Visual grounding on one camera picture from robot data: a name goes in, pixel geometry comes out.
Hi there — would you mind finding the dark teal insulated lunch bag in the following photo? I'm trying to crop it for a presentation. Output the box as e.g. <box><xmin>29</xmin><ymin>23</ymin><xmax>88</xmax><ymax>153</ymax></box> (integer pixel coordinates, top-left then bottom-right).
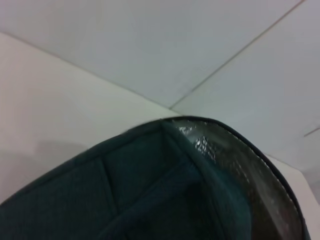
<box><xmin>0</xmin><ymin>116</ymin><xmax>312</xmax><ymax>240</ymax></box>

